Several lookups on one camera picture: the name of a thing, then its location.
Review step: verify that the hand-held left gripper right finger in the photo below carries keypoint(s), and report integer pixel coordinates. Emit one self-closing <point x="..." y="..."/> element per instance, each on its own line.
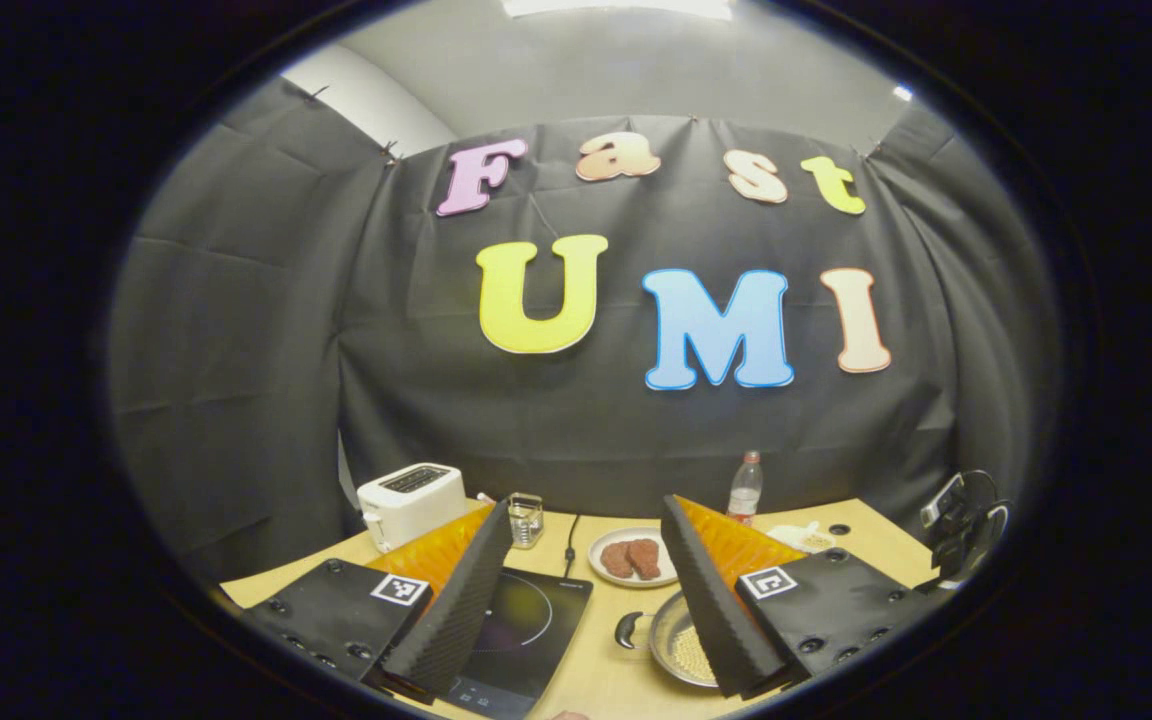
<point x="716" y="620"/>

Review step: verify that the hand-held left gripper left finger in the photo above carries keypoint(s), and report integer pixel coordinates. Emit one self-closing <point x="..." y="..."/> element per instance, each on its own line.
<point x="466" y="610"/>

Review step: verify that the black induction cooktop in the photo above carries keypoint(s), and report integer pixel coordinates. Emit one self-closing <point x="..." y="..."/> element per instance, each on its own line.
<point x="536" y="630"/>

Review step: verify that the pile of soybeans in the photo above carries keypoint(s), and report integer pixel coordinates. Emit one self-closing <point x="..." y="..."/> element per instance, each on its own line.
<point x="696" y="665"/>

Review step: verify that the brown meat slice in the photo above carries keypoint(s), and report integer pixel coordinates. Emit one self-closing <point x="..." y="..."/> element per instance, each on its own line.
<point x="644" y="558"/>
<point x="616" y="560"/>

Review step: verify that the small white food packet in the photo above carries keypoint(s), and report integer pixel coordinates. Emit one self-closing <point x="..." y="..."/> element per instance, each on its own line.
<point x="801" y="538"/>

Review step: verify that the white toaster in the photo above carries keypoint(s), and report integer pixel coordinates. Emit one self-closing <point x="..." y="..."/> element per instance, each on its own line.
<point x="411" y="505"/>

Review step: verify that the white round plate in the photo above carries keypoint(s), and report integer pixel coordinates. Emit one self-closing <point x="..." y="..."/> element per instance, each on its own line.
<point x="601" y="575"/>

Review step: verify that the clear bottle with red label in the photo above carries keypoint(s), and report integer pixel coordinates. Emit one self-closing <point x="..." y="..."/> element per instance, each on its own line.
<point x="745" y="490"/>

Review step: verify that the black backdrop cloth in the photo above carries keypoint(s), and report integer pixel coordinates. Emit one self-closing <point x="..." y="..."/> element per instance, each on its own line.
<point x="256" y="330"/>

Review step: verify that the small ceiling light panel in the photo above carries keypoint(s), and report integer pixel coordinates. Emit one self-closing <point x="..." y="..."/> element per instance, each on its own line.
<point x="902" y="93"/>

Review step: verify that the large ceiling light panel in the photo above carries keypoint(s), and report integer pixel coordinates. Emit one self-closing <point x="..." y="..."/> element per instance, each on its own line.
<point x="616" y="6"/>

